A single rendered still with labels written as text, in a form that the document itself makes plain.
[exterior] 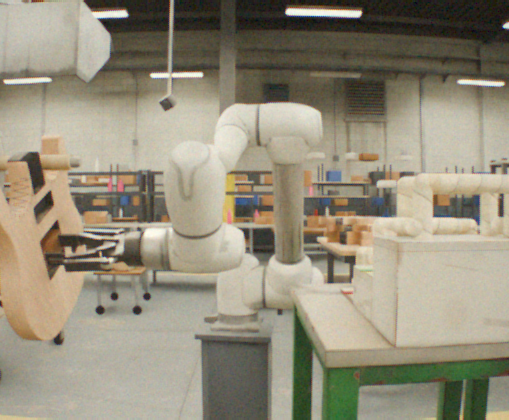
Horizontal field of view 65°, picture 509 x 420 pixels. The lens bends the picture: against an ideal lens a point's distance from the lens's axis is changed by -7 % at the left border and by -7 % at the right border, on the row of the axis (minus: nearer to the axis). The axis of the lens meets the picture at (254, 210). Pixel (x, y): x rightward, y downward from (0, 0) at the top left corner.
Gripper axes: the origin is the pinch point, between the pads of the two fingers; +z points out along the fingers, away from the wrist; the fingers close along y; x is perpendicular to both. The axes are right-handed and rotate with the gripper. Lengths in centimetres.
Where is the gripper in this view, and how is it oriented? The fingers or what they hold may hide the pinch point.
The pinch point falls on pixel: (55, 249)
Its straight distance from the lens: 100.0
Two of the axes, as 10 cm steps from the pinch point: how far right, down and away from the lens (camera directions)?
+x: 0.0, -8.9, -4.6
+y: -0.2, -4.6, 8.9
